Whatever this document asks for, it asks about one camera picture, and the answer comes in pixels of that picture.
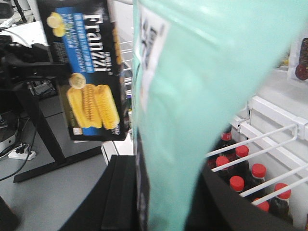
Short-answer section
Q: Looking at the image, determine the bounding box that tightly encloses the black Franzzi cookie box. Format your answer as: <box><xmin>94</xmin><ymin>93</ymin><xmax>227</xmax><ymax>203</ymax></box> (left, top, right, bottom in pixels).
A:
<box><xmin>37</xmin><ymin>0</ymin><xmax>128</xmax><ymax>141</ymax></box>

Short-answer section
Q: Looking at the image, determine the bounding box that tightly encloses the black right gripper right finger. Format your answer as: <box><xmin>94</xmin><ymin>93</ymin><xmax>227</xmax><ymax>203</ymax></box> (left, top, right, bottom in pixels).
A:
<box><xmin>186</xmin><ymin>166</ymin><xmax>295</xmax><ymax>231</ymax></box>

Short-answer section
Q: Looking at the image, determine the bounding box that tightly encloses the teal goji berry pouch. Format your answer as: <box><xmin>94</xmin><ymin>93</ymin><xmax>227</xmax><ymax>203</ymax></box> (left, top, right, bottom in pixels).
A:
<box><xmin>132</xmin><ymin>0</ymin><xmax>308</xmax><ymax>231</ymax></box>

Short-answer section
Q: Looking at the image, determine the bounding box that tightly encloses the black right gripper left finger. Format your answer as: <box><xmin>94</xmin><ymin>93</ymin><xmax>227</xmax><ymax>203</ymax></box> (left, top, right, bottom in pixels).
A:
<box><xmin>60</xmin><ymin>155</ymin><xmax>137</xmax><ymax>231</ymax></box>

